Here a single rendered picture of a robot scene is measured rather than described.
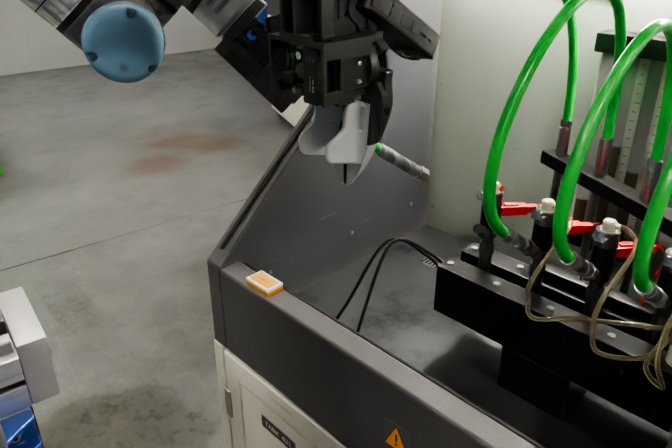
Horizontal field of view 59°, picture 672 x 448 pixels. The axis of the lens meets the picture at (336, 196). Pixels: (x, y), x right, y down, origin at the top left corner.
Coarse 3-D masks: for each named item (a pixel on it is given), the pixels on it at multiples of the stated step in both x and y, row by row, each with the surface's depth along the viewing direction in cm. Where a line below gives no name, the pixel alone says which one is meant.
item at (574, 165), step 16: (640, 32) 60; (656, 32) 61; (640, 48) 59; (624, 64) 58; (608, 80) 58; (608, 96) 57; (592, 112) 57; (592, 128) 57; (576, 144) 57; (656, 144) 76; (576, 160) 57; (656, 160) 76; (576, 176) 57; (656, 176) 77; (560, 192) 58; (640, 192) 79; (560, 208) 58; (560, 224) 59; (560, 240) 60; (560, 256) 62; (576, 256) 64; (576, 272) 68; (592, 272) 69
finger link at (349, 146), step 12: (348, 108) 53; (360, 108) 54; (348, 120) 53; (360, 120) 55; (348, 132) 54; (360, 132) 55; (336, 144) 53; (348, 144) 54; (360, 144) 55; (336, 156) 54; (348, 156) 55; (360, 156) 56; (348, 168) 58; (360, 168) 57; (348, 180) 59
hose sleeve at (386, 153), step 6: (384, 150) 81; (390, 150) 81; (384, 156) 81; (390, 156) 81; (396, 156) 82; (402, 156) 83; (390, 162) 82; (396, 162) 82; (402, 162) 83; (408, 162) 83; (402, 168) 83; (408, 168) 83; (414, 168) 84; (420, 168) 85; (414, 174) 84
